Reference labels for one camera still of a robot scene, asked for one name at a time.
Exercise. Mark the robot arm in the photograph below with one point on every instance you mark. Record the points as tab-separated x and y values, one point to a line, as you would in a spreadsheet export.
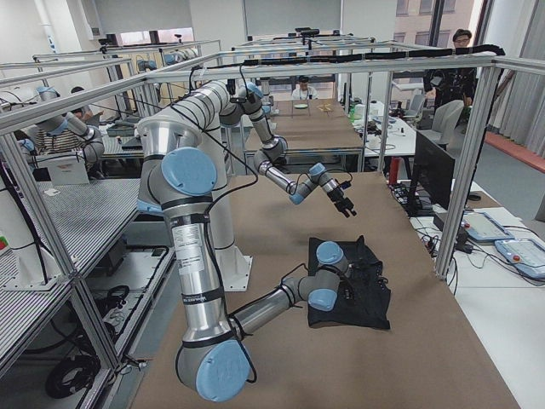
195	112
212	359

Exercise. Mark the teach pendant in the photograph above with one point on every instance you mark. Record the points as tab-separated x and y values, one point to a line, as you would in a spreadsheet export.
481	227
526	255

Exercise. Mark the standing person in black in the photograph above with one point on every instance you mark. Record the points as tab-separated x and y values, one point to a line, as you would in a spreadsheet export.
452	84

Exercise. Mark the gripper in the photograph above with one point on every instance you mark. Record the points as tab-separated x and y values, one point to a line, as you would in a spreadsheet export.
339	197

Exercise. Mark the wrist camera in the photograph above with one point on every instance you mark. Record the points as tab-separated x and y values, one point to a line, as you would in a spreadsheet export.
345	185
350	295

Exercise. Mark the aluminium cage frame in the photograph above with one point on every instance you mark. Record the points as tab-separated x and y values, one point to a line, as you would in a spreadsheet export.
310	128

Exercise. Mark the black printed t-shirt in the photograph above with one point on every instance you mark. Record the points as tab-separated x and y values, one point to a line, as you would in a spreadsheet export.
373	295

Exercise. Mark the black Huawei monitor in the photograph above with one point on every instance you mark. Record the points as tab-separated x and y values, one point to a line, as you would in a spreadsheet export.
431	180

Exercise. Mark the striped back table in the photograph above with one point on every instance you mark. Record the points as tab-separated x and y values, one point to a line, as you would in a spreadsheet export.
91	217

